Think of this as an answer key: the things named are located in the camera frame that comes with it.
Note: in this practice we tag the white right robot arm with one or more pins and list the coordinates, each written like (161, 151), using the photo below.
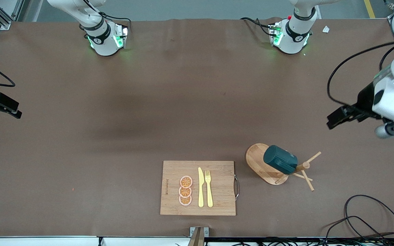
(104, 44)

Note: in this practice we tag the brown table cover sheet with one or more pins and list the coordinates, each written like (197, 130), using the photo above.
(80, 119)

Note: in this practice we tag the orange slice toy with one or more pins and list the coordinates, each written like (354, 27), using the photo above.
(186, 181)

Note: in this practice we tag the yellow plastic fork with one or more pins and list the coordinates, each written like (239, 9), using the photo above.
(209, 193)

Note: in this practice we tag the wooden mug rack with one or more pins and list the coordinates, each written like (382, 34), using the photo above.
(257, 162)

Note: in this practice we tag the aluminium frame extrusion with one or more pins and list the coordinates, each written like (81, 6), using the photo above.
(2, 17)

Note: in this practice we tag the white paper scrap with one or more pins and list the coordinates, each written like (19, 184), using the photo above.
(326, 29)

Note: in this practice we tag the wooden cutting board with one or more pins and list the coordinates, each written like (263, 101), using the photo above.
(221, 191)

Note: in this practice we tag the yellow plastic knife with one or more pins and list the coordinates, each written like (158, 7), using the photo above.
(201, 191)

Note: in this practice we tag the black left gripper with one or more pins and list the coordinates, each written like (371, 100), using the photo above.
(365, 98)

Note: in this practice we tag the dark green mug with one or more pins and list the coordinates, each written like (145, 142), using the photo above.
(280, 159)

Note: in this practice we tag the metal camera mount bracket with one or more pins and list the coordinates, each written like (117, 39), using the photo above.
(197, 235)

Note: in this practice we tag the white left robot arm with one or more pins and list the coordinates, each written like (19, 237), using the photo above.
(294, 37)

